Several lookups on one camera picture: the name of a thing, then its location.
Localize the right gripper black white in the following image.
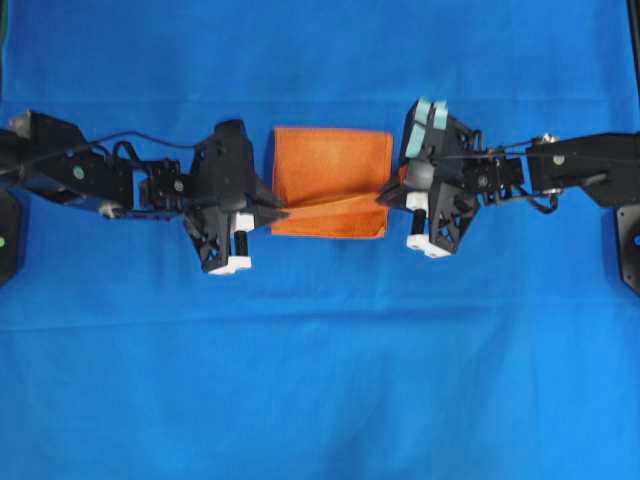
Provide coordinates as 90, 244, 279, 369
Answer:
376, 109, 483, 258

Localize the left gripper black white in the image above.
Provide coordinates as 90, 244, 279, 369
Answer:
184, 119, 289, 275

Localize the orange towel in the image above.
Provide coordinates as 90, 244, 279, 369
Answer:
271, 126, 394, 240

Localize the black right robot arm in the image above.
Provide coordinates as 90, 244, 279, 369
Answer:
376, 98, 639, 258

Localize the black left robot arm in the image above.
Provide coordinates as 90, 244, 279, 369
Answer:
1, 111, 288, 282

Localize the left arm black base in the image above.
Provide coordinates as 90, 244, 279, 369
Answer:
0, 190, 24, 286

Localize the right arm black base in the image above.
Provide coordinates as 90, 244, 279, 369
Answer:
615, 204, 640, 295

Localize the blue table cloth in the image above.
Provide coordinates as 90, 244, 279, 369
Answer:
1, 1, 639, 479

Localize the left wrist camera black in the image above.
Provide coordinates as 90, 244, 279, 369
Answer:
189, 119, 257, 212

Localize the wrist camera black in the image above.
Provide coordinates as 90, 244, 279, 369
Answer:
189, 119, 257, 212
400, 97, 448, 191

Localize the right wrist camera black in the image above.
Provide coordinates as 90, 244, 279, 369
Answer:
400, 97, 448, 191

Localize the right camera black cable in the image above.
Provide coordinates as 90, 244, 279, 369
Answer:
434, 139, 546, 164

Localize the camera black cable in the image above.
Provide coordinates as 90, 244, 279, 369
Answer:
434, 139, 546, 164
0, 130, 201, 176

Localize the left camera black cable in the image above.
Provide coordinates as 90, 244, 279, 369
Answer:
0, 130, 201, 176

